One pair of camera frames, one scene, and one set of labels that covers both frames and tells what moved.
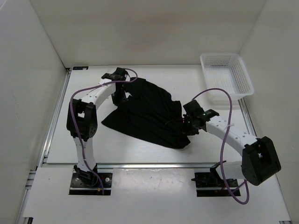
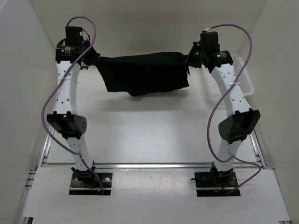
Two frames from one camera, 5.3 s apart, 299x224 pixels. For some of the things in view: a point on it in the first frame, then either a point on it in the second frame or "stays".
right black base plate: [207, 184] stays
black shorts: [149, 113] -> [138, 74]
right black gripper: [186, 131] -> [189, 61]
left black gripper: [117, 102] -> [92, 59]
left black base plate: [78, 187] stays
